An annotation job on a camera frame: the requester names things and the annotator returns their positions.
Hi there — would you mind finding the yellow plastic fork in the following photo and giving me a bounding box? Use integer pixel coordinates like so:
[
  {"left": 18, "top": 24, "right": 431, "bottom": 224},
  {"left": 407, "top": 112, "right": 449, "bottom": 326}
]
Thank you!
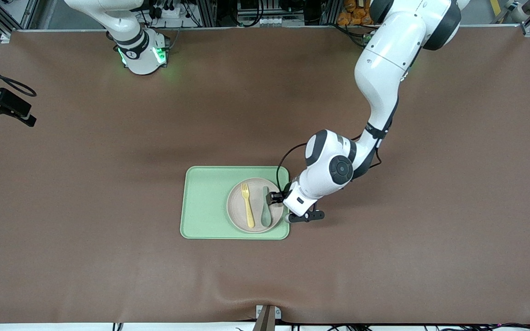
[{"left": 241, "top": 183, "right": 255, "bottom": 228}]

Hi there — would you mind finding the round beige speckled plate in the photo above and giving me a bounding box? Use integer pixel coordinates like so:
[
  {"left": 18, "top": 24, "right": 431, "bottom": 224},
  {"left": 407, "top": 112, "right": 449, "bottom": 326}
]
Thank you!
[{"left": 226, "top": 177, "right": 285, "bottom": 234}]

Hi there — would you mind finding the sage green plastic spoon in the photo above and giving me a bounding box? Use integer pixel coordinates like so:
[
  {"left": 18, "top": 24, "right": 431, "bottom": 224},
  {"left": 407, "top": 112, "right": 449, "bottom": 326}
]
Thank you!
[{"left": 260, "top": 186, "right": 272, "bottom": 228}]

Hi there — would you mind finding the mint green rectangular tray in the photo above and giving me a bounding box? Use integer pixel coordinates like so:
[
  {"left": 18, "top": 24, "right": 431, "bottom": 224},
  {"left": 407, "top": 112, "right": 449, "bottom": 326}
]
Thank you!
[{"left": 180, "top": 166, "right": 290, "bottom": 240}]

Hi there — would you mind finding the white power strip with plugs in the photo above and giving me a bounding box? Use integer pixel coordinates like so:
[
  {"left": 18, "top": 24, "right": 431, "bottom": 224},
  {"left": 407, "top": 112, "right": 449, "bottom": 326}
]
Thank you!
[{"left": 148, "top": 0, "right": 187, "bottom": 19}]

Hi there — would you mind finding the orange packaged goods pile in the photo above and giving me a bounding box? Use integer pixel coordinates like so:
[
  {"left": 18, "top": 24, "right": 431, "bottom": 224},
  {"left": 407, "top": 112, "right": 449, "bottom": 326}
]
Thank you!
[{"left": 337, "top": 0, "right": 372, "bottom": 26}]

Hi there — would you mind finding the grey table edge bracket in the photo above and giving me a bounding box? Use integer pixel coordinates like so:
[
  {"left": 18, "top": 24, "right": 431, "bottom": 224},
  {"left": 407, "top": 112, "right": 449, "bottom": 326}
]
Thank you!
[{"left": 252, "top": 304, "right": 282, "bottom": 331}]

